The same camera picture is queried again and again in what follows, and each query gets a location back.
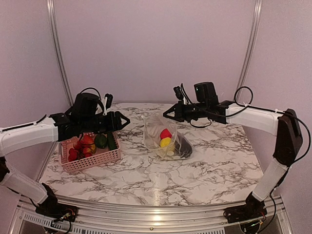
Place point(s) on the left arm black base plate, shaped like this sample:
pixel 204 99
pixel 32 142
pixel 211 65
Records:
pixel 59 212

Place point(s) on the red fake pepper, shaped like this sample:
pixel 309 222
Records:
pixel 165 134

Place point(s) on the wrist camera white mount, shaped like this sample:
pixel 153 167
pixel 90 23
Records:
pixel 181 94
pixel 107 102

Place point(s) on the aluminium frame post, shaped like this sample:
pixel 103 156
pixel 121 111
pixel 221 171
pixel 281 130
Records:
pixel 251 42
pixel 57 48

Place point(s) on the pink perforated plastic basket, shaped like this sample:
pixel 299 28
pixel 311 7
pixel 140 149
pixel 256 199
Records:
pixel 101 156

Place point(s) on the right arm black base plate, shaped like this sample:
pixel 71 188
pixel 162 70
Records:
pixel 252 208

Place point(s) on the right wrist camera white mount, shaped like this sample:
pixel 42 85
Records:
pixel 181 94

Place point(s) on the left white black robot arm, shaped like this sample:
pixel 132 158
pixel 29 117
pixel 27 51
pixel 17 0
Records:
pixel 16 139

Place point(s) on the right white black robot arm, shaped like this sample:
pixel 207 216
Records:
pixel 285 126

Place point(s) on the yellow fake lemon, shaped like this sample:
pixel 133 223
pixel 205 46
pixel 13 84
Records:
pixel 167 144

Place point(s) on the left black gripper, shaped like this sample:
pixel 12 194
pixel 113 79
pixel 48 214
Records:
pixel 113 123

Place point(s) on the right aluminium frame post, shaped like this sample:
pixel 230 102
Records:
pixel 251 42

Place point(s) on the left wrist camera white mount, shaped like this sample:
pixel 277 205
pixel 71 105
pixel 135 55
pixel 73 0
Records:
pixel 107 102

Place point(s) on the green fake cucumber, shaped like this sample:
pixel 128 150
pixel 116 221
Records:
pixel 111 141

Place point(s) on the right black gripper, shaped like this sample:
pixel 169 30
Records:
pixel 180 115

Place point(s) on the clear zip top bag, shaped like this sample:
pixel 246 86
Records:
pixel 153 125

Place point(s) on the left aluminium frame post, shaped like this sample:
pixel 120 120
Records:
pixel 57 48

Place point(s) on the dark purple fake eggplant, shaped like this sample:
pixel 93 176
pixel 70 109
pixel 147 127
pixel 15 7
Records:
pixel 183 149

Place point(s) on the front aluminium rail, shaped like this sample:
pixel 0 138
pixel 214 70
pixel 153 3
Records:
pixel 105 218

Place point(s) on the dark green fake avocado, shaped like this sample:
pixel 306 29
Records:
pixel 100 141

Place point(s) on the red fake cherry tomato bunch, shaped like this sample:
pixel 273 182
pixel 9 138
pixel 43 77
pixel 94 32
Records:
pixel 80 149

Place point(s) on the red orange fake mango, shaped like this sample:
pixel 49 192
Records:
pixel 93 148

